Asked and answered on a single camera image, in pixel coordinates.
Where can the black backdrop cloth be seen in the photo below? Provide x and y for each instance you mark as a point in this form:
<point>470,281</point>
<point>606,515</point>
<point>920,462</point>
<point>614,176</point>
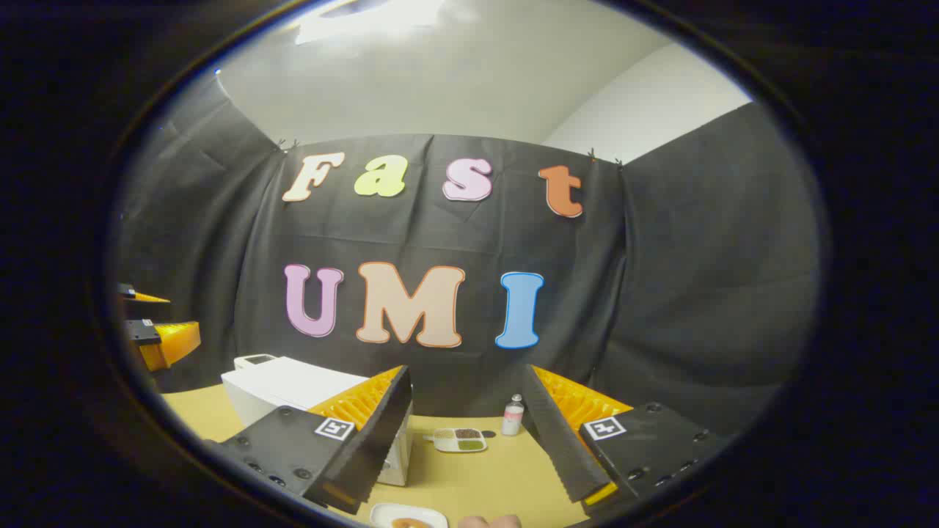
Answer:
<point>660,293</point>

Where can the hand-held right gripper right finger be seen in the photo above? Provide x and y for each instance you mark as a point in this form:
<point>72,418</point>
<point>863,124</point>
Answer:
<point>561,447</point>

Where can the small bottle with pink label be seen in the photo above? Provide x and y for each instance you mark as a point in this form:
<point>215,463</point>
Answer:
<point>512,418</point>

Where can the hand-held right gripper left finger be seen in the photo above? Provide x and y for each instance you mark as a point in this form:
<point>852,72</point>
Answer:
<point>374,440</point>

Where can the white divided condiment dish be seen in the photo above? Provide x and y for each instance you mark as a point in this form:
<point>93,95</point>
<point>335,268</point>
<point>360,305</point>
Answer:
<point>458,440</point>

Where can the white rectangular plate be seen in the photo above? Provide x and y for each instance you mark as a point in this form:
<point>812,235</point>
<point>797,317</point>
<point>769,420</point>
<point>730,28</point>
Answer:
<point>385,513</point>

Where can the white microwave oven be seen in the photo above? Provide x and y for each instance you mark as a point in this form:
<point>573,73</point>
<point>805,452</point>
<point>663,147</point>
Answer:
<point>286,389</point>

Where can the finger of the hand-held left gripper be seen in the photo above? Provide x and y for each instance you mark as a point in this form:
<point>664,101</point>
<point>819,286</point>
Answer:
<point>143,296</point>
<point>169,345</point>

